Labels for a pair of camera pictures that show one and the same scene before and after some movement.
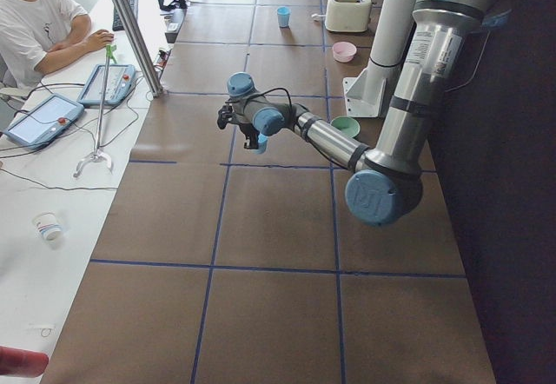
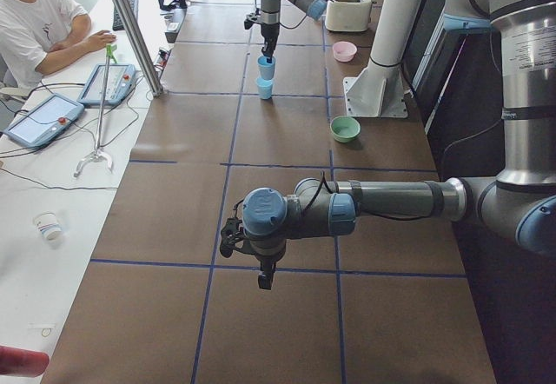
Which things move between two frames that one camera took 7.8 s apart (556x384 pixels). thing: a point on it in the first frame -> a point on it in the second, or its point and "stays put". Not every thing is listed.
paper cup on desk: [48, 224] stays put
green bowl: [347, 125] stays put
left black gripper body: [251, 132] -> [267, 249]
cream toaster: [347, 16] stays put
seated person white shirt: [40, 26] stays put
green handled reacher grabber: [100, 154] stays put
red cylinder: [24, 363] stays put
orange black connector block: [162, 57] stays put
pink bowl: [344, 51] stays put
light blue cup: [262, 142] -> [265, 88]
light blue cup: [283, 12] -> [267, 69]
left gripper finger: [252, 142] -> [265, 279]
